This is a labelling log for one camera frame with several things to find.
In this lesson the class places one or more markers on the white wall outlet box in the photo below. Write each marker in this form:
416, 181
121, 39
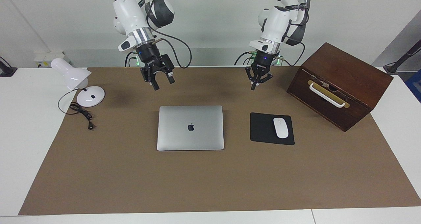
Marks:
46, 58

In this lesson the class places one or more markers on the dark wooden box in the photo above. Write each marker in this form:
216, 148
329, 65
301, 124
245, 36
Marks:
348, 69

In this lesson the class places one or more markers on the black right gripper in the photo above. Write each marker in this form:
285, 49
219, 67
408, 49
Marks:
149, 54

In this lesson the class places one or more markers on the white computer mouse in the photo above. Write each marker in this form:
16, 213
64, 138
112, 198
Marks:
280, 128

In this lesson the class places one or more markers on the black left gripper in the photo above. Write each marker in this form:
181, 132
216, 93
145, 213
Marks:
263, 60

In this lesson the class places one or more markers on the white desk lamp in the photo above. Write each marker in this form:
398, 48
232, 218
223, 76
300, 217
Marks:
92, 97

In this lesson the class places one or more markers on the black mouse pad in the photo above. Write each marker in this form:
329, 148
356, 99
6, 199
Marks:
261, 128

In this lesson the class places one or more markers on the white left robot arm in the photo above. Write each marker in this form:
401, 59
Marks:
278, 23

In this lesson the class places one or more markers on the brown paper table mat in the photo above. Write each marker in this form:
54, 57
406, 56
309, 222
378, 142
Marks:
197, 184

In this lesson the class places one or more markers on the black clamp mount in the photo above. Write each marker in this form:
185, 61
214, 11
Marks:
6, 71

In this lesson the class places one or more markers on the black stand leg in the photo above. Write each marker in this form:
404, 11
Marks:
394, 66

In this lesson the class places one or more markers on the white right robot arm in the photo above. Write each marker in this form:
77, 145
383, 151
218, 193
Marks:
130, 16

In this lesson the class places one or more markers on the blue crate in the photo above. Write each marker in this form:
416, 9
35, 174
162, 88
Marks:
415, 86

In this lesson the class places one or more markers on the silver laptop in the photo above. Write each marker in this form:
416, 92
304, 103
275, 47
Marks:
177, 132

